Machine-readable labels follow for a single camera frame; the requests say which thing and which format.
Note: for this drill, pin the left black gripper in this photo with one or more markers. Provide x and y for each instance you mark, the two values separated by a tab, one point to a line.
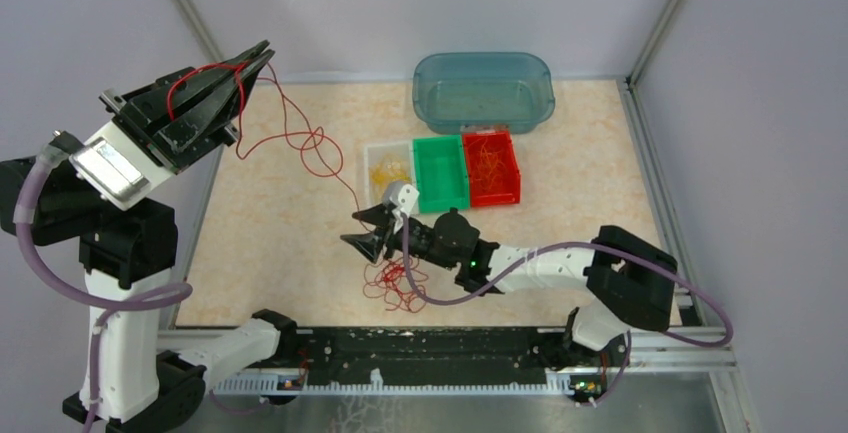
201	125

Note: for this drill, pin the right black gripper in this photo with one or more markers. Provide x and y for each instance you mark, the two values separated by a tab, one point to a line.
371	244

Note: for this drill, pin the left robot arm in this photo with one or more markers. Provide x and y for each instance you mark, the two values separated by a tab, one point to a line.
86	224

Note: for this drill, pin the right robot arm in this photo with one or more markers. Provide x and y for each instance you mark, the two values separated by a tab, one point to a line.
631	282

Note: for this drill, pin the white plastic bin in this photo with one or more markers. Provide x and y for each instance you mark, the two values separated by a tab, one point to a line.
384	163

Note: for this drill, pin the green plastic bin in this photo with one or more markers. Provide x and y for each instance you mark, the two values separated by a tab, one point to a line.
441	174

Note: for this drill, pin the red plastic bin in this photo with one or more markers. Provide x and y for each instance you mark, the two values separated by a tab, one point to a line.
493	171

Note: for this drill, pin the blue transparent plastic tub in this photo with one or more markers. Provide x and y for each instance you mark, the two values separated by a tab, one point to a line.
458	92

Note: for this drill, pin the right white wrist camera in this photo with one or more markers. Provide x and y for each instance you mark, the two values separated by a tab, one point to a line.
401	197

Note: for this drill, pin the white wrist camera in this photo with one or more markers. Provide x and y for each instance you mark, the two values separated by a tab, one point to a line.
401	197
117	168

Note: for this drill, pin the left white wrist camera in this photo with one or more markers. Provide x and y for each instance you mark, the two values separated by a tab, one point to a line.
117	168

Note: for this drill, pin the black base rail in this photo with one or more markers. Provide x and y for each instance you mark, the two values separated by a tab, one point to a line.
498	361

